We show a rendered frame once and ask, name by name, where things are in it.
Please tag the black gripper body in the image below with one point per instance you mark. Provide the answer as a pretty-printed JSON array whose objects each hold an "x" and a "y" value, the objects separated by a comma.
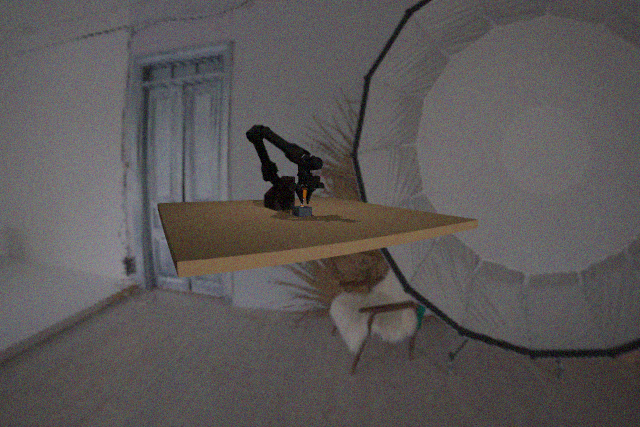
[{"x": 298, "y": 185}]

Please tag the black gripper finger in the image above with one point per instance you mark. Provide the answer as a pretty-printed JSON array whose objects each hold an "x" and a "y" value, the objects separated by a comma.
[
  {"x": 308, "y": 195},
  {"x": 300, "y": 195}
]

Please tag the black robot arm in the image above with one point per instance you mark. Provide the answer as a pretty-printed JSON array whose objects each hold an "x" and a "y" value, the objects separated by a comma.
[{"x": 291, "y": 150}]

